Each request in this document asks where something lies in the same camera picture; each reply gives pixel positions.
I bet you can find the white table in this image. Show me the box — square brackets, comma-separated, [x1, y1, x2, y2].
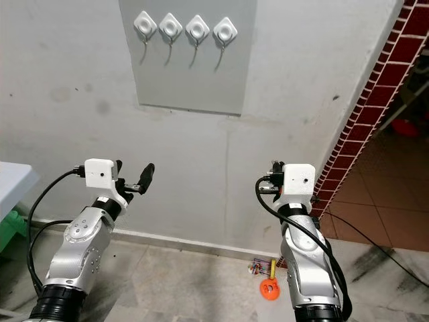
[0, 162, 40, 219]

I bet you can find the black floor cable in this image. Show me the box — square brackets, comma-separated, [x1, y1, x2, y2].
[323, 211, 429, 270]

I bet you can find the key bunch with orange fob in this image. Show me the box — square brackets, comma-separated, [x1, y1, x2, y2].
[248, 258, 282, 301]

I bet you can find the white adhesive wall hook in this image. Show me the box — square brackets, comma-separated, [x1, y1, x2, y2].
[133, 10, 159, 45]
[159, 13, 184, 47]
[185, 15, 211, 49]
[212, 17, 239, 52]

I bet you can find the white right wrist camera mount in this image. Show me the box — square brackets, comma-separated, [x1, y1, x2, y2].
[281, 162, 317, 210]

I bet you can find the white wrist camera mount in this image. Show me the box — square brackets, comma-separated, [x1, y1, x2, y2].
[84, 158, 132, 207]
[281, 162, 317, 210]

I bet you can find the green plastic stool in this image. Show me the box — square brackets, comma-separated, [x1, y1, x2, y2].
[0, 209, 28, 253]

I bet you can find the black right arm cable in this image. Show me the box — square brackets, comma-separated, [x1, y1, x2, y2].
[255, 174, 354, 320]

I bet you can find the grey wall panel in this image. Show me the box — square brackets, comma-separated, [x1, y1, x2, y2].
[119, 0, 257, 117]

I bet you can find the red plastic container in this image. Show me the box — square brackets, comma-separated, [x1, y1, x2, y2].
[392, 119, 424, 138]

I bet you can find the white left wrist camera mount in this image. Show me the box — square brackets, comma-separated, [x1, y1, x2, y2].
[84, 158, 132, 207]

